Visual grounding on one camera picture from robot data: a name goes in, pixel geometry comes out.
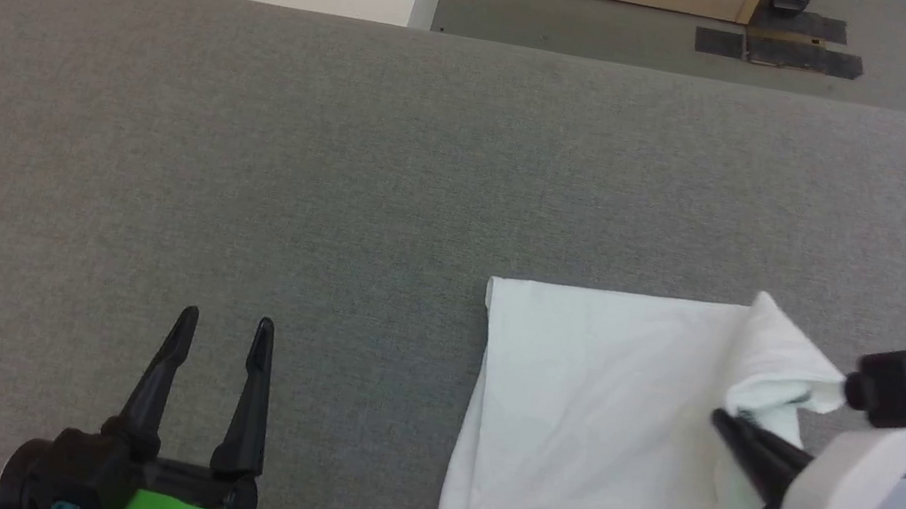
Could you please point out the grey fabric sofa cushion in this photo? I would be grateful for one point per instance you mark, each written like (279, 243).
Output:
(250, 170)

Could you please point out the white t-shirt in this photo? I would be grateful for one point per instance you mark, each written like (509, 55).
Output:
(590, 419)

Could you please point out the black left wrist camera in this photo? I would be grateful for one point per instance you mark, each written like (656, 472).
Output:
(85, 464)

